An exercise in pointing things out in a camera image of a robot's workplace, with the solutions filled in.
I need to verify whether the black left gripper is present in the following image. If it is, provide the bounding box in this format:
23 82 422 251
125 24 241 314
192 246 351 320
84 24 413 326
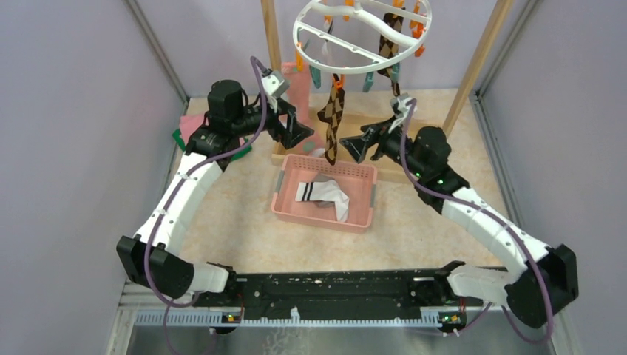
231 94 313 148

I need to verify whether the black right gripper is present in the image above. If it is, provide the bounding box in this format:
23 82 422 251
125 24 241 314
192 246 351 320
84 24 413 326
339 114 426 179

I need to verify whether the pink plastic basket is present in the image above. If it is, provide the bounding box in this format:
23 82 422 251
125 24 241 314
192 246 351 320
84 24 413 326
271 155 377 233

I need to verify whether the brown argyle sock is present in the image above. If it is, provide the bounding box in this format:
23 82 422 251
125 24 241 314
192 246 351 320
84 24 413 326
377 13 404 96
317 84 345 166

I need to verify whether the pink teal sock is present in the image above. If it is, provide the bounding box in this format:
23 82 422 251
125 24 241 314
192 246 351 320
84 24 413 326
281 62 325 158

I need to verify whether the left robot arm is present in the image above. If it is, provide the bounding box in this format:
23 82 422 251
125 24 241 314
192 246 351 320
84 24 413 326
116 74 314 306

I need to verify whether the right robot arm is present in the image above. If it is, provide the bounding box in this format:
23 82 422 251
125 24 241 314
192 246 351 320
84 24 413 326
339 122 579 328

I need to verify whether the wooden hanger rack stand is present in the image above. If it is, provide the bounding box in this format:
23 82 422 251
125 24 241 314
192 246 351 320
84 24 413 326
260 0 516 189

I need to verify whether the white round clip hanger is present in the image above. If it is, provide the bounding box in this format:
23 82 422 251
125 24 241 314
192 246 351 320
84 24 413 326
291 1 433 75

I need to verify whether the teal clothes peg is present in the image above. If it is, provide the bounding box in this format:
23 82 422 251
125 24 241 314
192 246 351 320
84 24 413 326
309 61 322 89
362 72 374 93

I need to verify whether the orange clothes peg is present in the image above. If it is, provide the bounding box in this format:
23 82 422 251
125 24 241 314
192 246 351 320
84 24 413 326
331 73 345 92

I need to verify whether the pink folded cloth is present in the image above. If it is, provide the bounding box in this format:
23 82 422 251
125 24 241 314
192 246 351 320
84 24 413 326
179 113 205 146

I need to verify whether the white black striped sock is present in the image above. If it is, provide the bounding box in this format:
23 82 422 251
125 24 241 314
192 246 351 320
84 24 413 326
321 17 333 64

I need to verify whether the green folded cloth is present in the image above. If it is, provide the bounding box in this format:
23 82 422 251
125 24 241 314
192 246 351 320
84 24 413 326
172 126 248 160

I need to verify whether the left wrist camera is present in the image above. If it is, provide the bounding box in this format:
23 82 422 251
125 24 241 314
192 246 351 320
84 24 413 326
262 70 290 101

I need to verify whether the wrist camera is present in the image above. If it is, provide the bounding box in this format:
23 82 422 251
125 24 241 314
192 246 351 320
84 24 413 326
262 70 290 101
388 93 417 132

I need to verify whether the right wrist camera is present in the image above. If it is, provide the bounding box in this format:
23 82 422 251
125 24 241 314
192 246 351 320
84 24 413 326
388 93 417 132

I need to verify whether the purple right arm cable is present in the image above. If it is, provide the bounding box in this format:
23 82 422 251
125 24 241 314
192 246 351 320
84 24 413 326
399 98 555 345

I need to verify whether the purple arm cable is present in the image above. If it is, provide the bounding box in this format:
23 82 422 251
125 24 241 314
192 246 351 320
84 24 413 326
143 55 269 355
399 98 555 345

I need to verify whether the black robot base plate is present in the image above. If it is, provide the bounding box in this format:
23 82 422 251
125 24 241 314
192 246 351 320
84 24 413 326
195 269 484 331

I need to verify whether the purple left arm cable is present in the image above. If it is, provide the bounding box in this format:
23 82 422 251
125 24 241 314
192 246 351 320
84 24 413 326
143 55 269 355

